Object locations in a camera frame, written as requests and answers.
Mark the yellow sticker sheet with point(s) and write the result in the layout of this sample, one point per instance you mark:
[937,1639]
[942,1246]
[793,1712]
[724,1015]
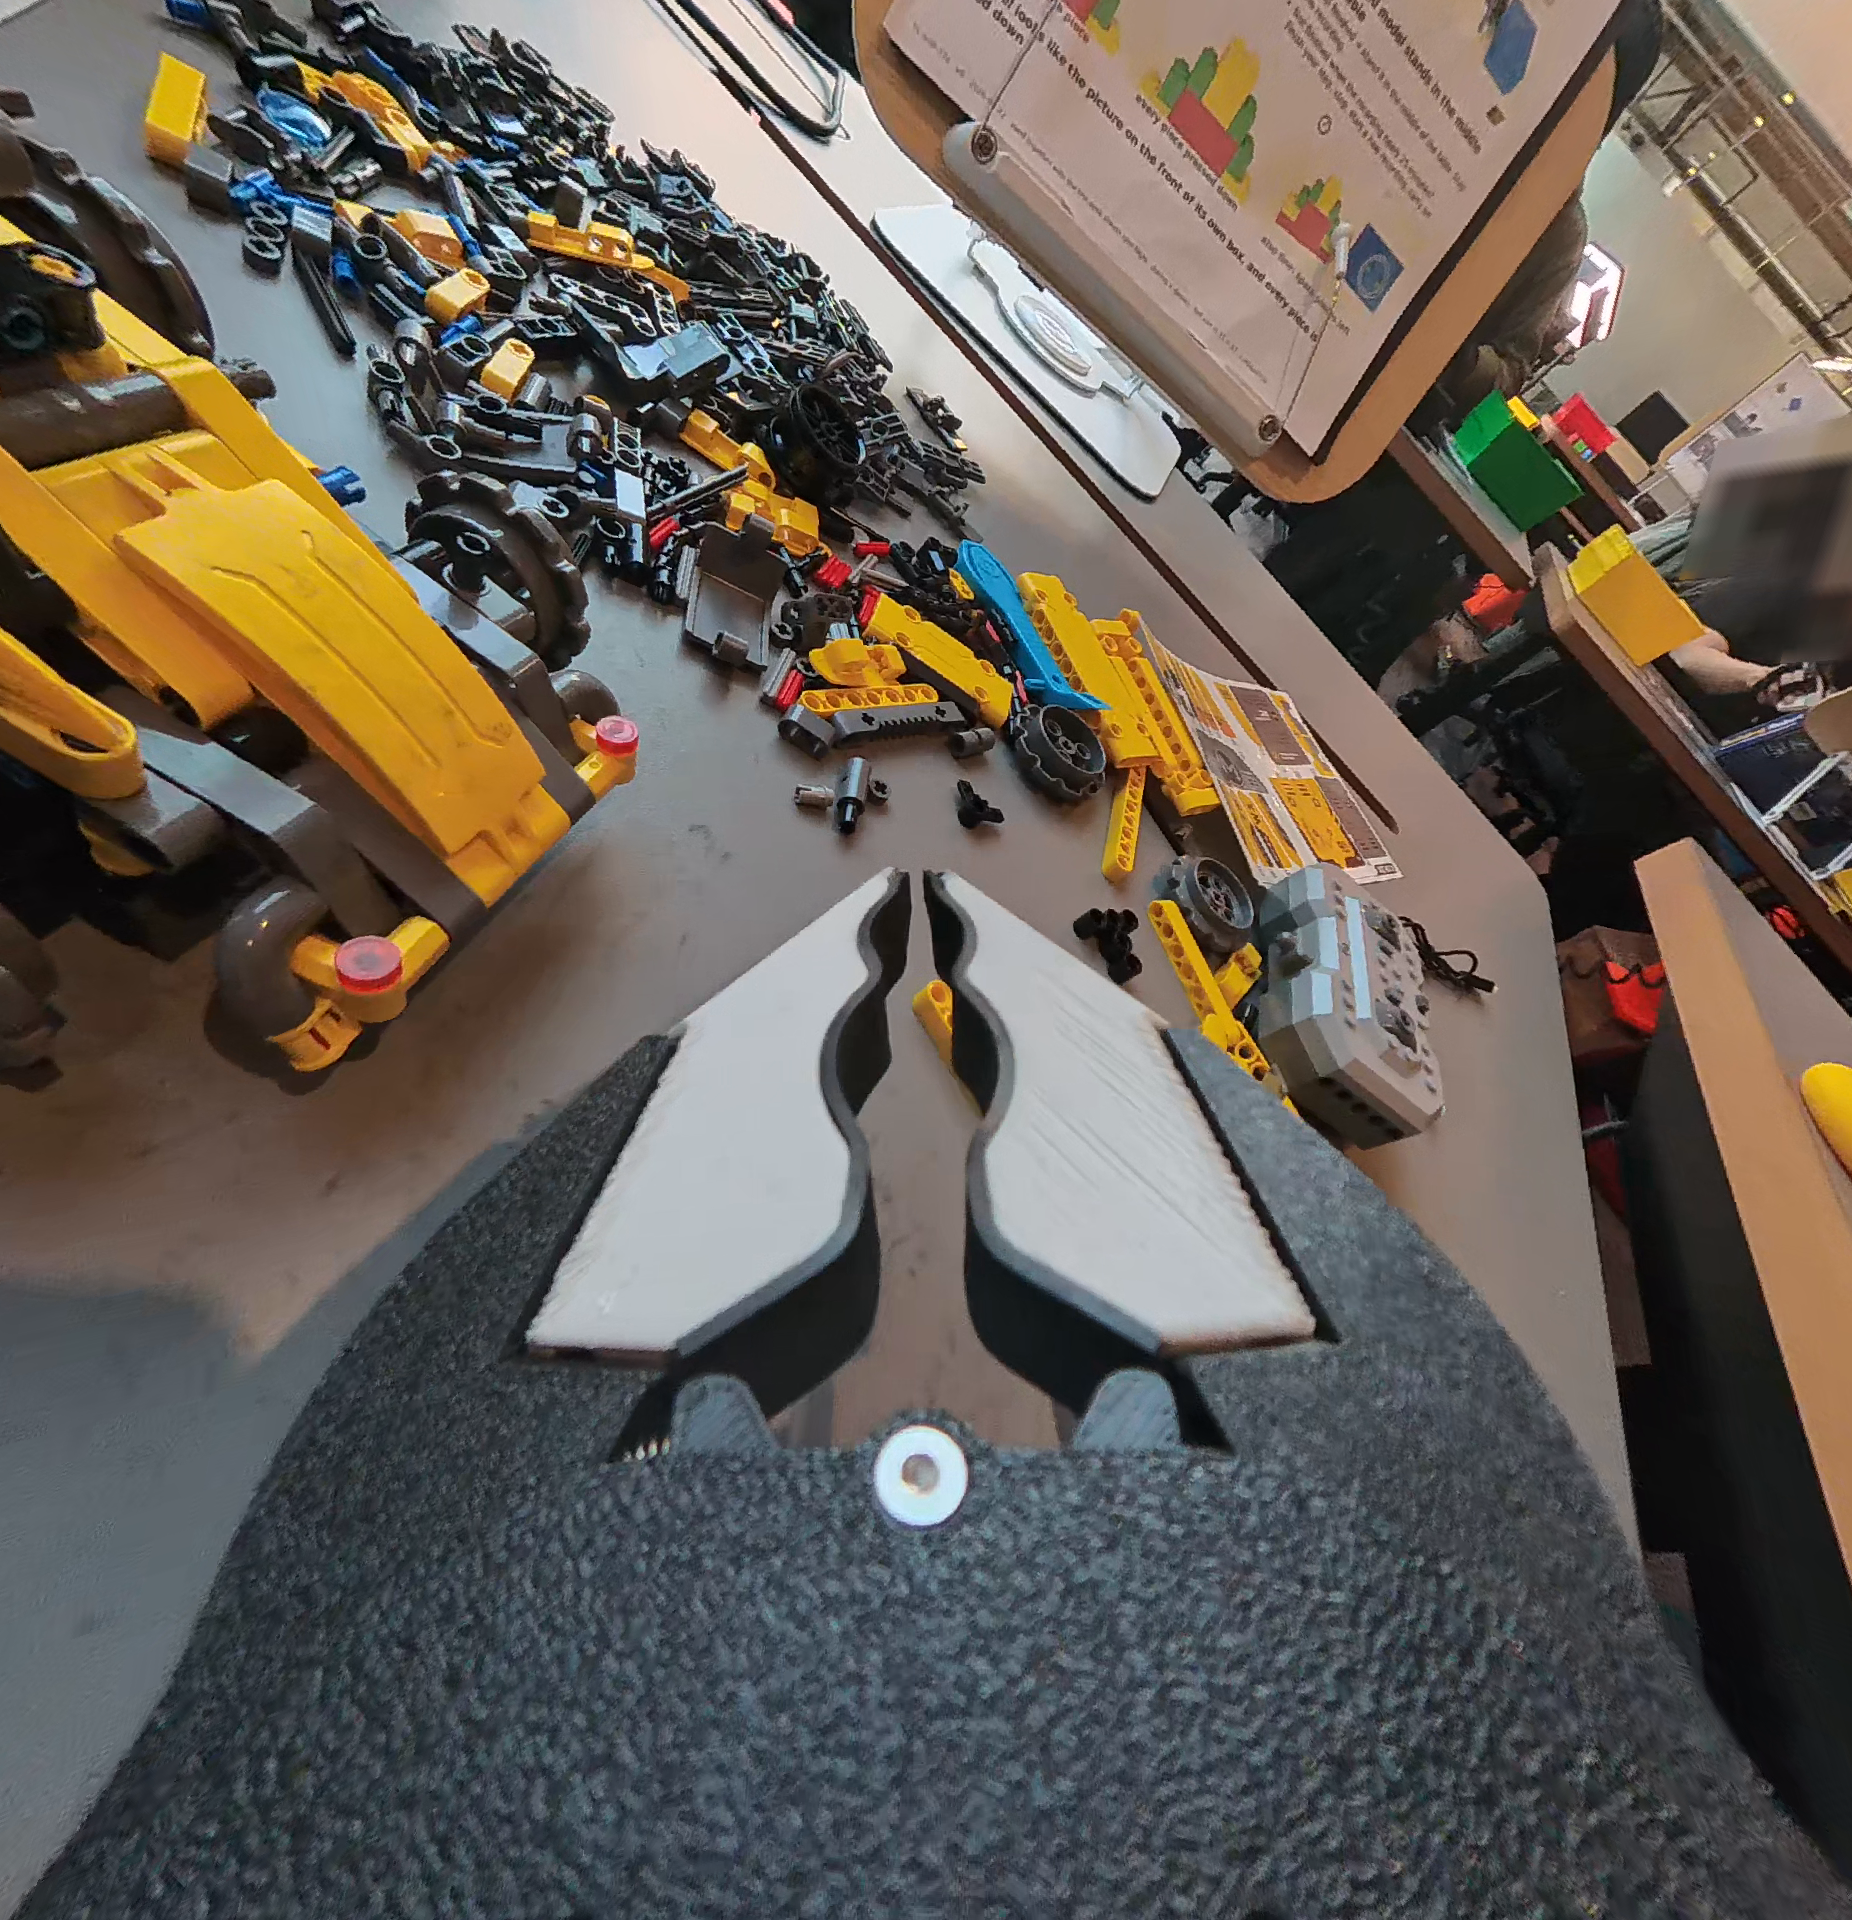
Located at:
[1286,764]

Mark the yellow toy vehicle model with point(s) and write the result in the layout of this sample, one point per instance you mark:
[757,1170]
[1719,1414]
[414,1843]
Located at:
[341,645]

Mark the yellow stacked beam frame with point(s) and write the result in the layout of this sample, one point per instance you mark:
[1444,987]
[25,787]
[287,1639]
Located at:
[1120,674]

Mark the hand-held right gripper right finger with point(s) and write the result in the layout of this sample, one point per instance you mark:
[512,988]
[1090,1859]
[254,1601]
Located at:
[1120,1170]

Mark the short yellow holed beam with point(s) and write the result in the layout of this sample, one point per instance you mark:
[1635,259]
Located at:
[935,1009]

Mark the grey desk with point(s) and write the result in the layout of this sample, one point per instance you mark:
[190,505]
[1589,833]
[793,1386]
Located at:
[416,1201]

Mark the far work table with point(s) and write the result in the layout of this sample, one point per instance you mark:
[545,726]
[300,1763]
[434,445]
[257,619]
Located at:
[1646,705]

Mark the green plastic bin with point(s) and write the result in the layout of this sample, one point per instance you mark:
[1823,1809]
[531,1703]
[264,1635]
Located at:
[1510,464]

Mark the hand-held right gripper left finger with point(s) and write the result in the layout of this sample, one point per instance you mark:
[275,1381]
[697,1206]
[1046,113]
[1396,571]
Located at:
[717,1170]

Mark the blue brick separator tool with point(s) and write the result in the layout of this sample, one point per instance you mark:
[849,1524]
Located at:
[1017,615]

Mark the grey gear rack beam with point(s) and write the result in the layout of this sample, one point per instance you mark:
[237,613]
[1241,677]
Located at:
[867,716]

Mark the yellow beam assembly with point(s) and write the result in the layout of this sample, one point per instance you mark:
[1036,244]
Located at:
[1189,944]

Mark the red plastic bin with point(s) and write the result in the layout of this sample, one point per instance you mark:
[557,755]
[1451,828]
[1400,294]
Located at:
[1586,429]

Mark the yellow round disc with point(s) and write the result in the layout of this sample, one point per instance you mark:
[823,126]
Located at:
[1849,1124]

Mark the grey pin connector piece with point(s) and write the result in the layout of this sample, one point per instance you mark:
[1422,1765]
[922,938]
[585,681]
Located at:
[855,789]

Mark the neighbouring desk with wooden edge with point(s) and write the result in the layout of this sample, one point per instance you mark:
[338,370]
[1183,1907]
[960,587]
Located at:
[1736,1051]

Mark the black wheel rim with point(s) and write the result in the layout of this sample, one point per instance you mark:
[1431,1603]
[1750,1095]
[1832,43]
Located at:
[821,429]

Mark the thin long yellow beam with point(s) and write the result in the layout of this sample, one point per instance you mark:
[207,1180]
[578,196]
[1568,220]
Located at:
[1125,825]

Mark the grey curved panel piece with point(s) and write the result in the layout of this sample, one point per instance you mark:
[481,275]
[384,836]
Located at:
[730,592]

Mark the black angled connector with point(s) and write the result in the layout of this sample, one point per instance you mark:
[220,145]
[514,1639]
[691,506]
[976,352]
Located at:
[974,806]

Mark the wooden instruction board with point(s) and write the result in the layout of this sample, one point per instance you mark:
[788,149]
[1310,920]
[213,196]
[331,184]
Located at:
[1317,150]

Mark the yellow rectangular panel piece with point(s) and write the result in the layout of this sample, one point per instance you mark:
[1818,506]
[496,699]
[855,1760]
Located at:
[941,652]

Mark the yellow plastic bin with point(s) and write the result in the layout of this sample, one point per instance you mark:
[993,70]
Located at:
[1625,601]

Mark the black connector cluster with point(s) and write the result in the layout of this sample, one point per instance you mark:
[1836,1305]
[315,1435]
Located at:
[1114,938]

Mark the dark grey sprocket wheel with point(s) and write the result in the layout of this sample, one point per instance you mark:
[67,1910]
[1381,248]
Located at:
[1058,751]
[1209,900]

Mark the grey battery box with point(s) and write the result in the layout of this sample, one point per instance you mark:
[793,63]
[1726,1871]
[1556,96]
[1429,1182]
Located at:
[1347,1005]

